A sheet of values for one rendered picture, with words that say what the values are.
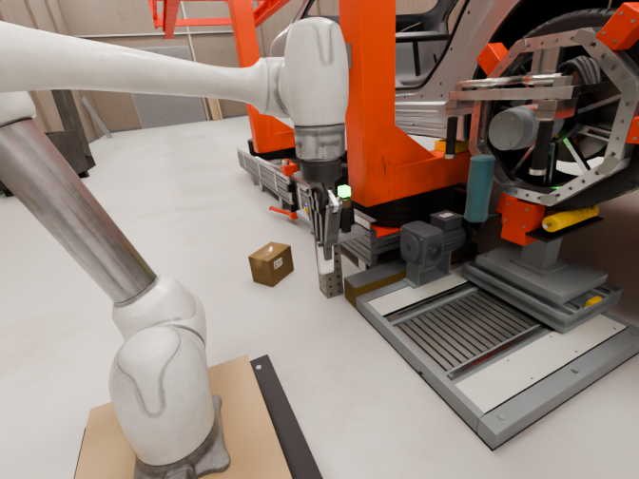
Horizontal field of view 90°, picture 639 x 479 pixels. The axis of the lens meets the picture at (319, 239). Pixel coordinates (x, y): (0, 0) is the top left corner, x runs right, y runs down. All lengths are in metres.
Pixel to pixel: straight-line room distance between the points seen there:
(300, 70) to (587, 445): 1.29
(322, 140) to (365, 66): 0.88
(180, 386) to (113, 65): 0.51
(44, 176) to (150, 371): 0.38
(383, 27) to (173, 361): 1.30
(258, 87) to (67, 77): 0.29
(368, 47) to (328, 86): 0.89
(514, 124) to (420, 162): 0.50
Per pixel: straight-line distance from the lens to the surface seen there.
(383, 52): 1.46
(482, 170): 1.39
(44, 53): 0.56
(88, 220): 0.75
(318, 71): 0.54
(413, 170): 1.60
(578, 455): 1.36
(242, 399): 0.88
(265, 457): 0.79
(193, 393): 0.68
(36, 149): 0.75
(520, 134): 1.25
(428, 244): 1.51
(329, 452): 1.21
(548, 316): 1.60
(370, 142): 1.44
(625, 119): 1.28
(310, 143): 0.56
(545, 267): 1.71
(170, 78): 0.61
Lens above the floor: 1.04
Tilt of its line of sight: 25 degrees down
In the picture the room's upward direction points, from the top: 6 degrees counter-clockwise
